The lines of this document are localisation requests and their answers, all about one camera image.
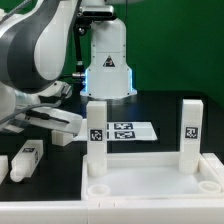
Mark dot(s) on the white flat base plate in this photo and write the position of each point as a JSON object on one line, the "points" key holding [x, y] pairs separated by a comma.
{"points": [[118, 131]]}

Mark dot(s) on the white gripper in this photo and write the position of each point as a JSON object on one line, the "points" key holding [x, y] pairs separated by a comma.
{"points": [[19, 109]]}

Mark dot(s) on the white front rail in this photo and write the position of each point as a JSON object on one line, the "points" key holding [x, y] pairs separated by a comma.
{"points": [[171, 211]]}

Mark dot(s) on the black camera on stand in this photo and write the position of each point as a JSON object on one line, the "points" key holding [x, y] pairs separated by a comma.
{"points": [[89, 14]]}

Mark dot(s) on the white desk top tray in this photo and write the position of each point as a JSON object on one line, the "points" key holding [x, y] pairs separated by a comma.
{"points": [[155, 175]]}

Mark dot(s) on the black camera stand pole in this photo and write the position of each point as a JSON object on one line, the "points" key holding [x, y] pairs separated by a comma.
{"points": [[79, 74]]}

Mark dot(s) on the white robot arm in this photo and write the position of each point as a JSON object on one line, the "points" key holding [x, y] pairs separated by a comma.
{"points": [[33, 50]]}

